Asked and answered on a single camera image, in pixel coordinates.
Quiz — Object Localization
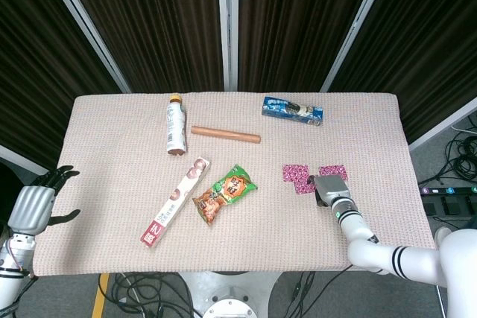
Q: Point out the dark pleated curtain panel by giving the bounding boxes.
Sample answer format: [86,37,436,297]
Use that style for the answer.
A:
[57,0,224,94]
[238,0,381,92]
[327,0,477,144]
[0,0,124,172]

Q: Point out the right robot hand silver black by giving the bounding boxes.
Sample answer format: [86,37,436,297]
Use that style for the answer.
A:
[307,174,351,208]

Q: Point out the blue cookie box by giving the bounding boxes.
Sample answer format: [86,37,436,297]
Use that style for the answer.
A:
[261,95,324,127]

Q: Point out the white bottle yellow cap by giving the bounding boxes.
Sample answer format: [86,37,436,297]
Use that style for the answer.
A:
[165,95,188,157]

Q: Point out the pink waffle table cloth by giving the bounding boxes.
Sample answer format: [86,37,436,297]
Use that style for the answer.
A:
[32,91,437,277]

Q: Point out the long white baking paper box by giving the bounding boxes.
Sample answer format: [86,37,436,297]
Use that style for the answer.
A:
[139,156,212,249]

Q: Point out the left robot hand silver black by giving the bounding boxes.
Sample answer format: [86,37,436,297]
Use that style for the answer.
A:
[7,165,81,238]

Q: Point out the green snack bag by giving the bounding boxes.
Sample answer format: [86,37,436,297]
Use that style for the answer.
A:
[192,164,259,226]

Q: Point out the brown wooden rolling pin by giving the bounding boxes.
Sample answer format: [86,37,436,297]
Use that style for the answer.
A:
[190,125,262,145]

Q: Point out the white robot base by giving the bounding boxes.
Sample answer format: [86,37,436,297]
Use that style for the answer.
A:
[178,271,282,318]

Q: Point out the black cable with inline box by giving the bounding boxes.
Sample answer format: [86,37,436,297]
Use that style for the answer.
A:
[285,272,318,318]

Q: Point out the pink patterned square tile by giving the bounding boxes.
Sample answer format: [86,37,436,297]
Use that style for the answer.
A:
[318,164,349,183]
[282,163,311,185]
[293,177,318,196]

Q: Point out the black cable tangle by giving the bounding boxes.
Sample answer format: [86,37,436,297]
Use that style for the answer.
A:
[417,115,477,187]
[107,272,209,318]

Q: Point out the yellow floor tape strip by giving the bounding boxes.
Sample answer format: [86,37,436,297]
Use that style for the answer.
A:
[91,273,111,318]

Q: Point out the white partition frame rail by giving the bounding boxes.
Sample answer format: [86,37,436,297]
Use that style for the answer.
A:
[408,96,477,152]
[0,144,53,178]

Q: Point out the white partition frame post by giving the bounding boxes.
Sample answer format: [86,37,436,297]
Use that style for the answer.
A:
[217,0,239,92]
[37,0,132,94]
[320,0,396,92]

